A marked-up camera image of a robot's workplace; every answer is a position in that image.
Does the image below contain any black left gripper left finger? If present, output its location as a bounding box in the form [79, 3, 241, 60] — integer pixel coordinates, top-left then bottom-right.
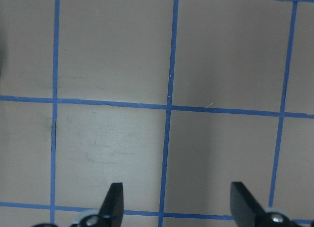
[98, 182, 123, 217]

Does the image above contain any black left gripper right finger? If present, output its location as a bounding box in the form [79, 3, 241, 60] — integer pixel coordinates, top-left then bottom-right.
[230, 181, 266, 224]

